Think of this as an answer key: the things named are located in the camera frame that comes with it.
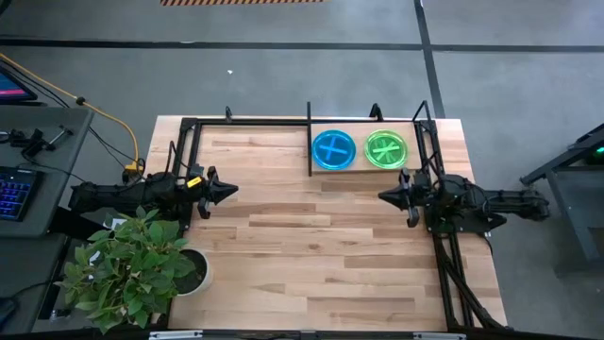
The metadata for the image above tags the screwdriver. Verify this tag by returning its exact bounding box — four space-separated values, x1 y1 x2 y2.
46 125 76 148

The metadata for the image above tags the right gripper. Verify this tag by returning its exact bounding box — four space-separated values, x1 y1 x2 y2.
378 168 430 229

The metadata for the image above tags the computer screen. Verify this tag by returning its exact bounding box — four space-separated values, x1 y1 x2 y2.
0 64 40 104

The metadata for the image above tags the black computer mouse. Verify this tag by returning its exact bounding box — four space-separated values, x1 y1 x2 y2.
0 296 18 328

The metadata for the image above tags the white plant pot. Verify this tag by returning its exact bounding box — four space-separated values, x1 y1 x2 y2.
176 247 214 298

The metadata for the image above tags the backlit black keyboard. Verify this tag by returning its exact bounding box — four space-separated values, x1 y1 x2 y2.
0 165 43 223

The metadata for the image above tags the black hand tool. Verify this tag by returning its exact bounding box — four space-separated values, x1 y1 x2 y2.
21 127 54 160

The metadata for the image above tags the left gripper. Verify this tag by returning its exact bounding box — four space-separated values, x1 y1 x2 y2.
186 165 240 220

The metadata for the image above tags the black metal stand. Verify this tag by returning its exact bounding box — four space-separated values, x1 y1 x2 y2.
520 121 604 265

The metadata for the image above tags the yellow cable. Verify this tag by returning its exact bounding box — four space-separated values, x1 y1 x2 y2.
0 52 145 174

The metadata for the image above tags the grey desk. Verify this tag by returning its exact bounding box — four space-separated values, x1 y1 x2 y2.
0 106 95 239
0 231 70 335

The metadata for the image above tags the silver bracket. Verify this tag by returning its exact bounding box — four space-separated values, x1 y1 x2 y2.
148 330 205 340
411 331 468 340

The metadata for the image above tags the green leafy plant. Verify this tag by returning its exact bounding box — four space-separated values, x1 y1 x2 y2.
54 205 197 334

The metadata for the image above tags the black aluminium rig frame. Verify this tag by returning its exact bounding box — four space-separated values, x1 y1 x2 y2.
164 115 509 332

